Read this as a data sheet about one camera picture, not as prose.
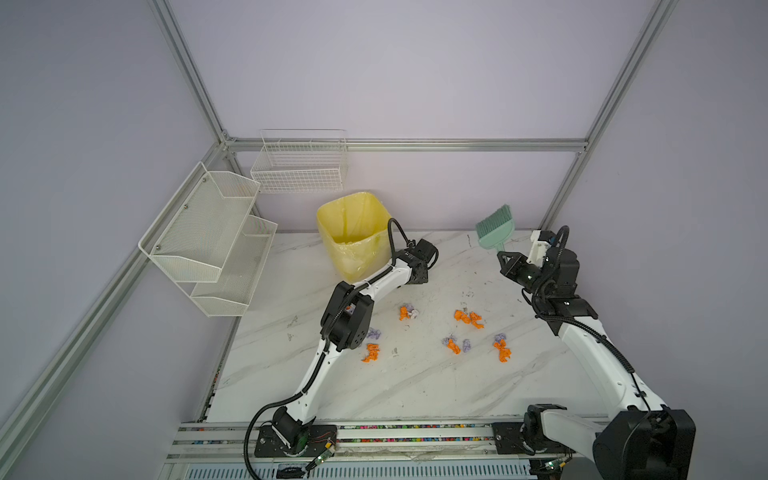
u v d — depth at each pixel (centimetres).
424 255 84
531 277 67
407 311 96
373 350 88
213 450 73
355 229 106
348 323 61
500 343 90
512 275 70
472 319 95
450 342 90
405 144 93
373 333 91
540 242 70
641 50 73
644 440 39
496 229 84
